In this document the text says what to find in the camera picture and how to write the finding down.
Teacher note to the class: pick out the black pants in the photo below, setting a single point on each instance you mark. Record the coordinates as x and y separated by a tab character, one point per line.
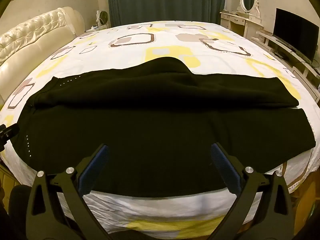
150	117

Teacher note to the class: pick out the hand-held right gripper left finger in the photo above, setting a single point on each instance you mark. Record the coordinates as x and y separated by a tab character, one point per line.
96	170

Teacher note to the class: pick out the black flat television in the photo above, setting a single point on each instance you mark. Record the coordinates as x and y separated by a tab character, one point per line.
295	32

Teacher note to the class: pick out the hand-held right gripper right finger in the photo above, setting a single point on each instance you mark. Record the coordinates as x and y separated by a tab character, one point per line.
223	170

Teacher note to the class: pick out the cream leather headboard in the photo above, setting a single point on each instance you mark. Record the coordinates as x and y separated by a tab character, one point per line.
30	40

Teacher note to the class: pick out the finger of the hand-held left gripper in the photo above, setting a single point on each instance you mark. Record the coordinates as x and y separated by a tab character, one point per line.
12	130

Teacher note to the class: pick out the small white desk fan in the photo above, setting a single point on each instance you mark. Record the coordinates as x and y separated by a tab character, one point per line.
102	17

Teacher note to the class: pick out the white dressing table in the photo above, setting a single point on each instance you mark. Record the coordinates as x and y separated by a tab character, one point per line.
246	25

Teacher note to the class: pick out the dark teal curtain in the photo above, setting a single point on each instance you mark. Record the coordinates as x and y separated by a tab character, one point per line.
162	0

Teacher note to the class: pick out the printed bed sheet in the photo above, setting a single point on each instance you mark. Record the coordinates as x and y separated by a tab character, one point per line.
162	42

